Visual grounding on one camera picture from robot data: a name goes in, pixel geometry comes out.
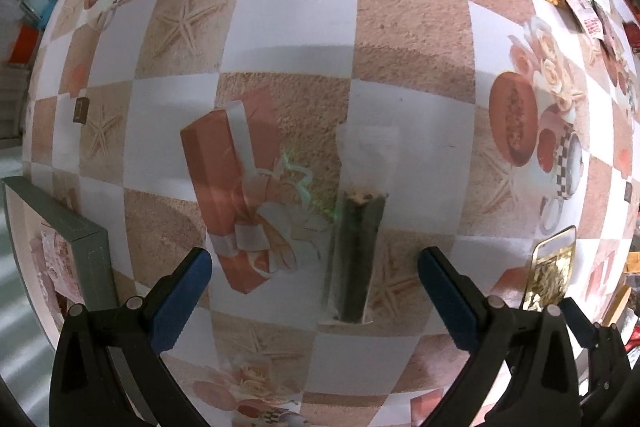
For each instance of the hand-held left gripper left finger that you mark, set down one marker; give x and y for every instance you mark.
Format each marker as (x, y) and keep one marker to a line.
(182, 297)

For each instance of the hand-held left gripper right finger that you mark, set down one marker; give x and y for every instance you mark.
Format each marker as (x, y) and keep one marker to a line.
(447, 292)

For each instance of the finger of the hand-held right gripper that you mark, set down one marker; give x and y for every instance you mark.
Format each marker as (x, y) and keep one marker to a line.
(580, 322)
(617, 372)

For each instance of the seaweed roll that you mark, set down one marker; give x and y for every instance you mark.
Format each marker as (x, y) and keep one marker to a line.
(357, 257)

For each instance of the grey shallow tray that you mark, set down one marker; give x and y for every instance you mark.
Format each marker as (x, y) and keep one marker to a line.
(85, 252)

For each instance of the gold snack packet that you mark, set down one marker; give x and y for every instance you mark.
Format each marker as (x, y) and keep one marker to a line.
(547, 267)

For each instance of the pink snack packet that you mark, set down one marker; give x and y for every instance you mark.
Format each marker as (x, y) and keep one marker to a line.
(55, 262)

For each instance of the checkered tablecloth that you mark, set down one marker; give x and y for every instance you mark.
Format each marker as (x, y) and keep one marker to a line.
(300, 57)

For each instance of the orange bucket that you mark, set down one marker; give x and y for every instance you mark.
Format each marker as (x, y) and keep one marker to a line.
(25, 47)

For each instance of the blue basin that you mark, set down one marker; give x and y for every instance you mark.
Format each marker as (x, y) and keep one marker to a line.
(40, 7)

